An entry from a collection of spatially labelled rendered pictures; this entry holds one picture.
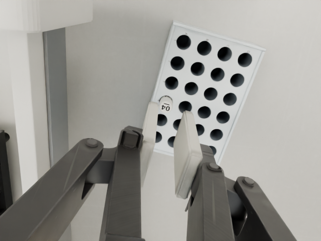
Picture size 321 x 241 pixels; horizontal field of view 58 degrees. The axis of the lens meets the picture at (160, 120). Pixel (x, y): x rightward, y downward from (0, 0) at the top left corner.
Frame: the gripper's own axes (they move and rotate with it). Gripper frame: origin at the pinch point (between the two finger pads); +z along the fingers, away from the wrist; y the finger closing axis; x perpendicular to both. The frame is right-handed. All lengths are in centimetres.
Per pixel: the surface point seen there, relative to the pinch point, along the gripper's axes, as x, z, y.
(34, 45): 4.1, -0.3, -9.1
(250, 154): -4.5, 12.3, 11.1
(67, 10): 6.5, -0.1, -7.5
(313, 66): 6.5, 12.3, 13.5
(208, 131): -1.8, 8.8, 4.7
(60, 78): 1.5, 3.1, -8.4
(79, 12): 6.3, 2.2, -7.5
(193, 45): 5.7, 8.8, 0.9
